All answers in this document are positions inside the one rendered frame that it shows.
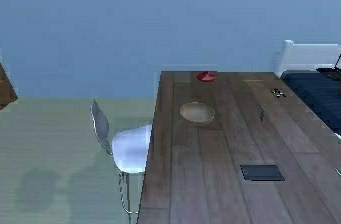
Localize black keys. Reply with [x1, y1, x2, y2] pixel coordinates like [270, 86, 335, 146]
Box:
[270, 87, 287, 99]

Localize black flat tablet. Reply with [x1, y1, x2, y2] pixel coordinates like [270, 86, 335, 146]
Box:
[239, 164, 286, 183]

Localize white bed with blue cover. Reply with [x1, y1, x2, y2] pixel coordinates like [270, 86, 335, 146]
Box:
[275, 39, 341, 161]

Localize beige bowl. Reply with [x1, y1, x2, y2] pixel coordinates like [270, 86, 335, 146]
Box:
[179, 101, 216, 128]

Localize red apple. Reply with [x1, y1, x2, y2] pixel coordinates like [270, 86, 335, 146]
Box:
[195, 70, 218, 83]

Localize black laptop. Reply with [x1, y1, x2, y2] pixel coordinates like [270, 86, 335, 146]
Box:
[315, 49, 341, 82]

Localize brown wooden table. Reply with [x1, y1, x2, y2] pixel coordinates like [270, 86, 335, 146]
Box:
[137, 70, 341, 224]

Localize white chair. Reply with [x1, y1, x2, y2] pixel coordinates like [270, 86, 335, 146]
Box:
[89, 99, 154, 224]

